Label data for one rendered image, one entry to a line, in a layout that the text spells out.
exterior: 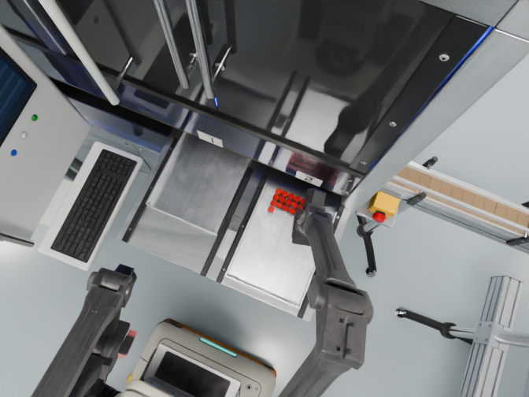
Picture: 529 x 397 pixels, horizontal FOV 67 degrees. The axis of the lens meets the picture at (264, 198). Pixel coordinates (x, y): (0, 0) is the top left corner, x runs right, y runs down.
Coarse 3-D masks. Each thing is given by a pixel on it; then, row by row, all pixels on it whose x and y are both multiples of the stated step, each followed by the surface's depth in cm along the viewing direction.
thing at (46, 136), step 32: (0, 32) 97; (0, 64) 100; (32, 64) 111; (0, 96) 104; (32, 96) 116; (64, 96) 130; (0, 128) 108; (32, 128) 120; (64, 128) 135; (0, 160) 112; (32, 160) 126; (64, 160) 142; (0, 192) 117; (32, 192) 132; (0, 224) 122; (32, 224) 138
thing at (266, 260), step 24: (264, 192) 139; (264, 216) 137; (288, 216) 137; (240, 240) 131; (264, 240) 135; (288, 240) 135; (240, 264) 132; (264, 264) 133; (288, 264) 133; (312, 264) 133; (264, 288) 131; (288, 288) 131
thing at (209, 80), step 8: (192, 0) 59; (192, 8) 60; (192, 16) 62; (200, 16) 63; (192, 24) 64; (200, 24) 65; (192, 32) 66; (200, 32) 66; (200, 40) 68; (200, 48) 70; (200, 56) 72; (208, 56) 74; (200, 64) 75; (208, 64) 75; (216, 64) 85; (208, 72) 78; (216, 72) 85; (208, 80) 80; (208, 88) 83; (208, 96) 86
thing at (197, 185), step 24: (192, 144) 143; (168, 168) 140; (192, 168) 140; (216, 168) 141; (240, 168) 141; (168, 192) 138; (192, 192) 138; (216, 192) 138; (192, 216) 136; (216, 216) 136
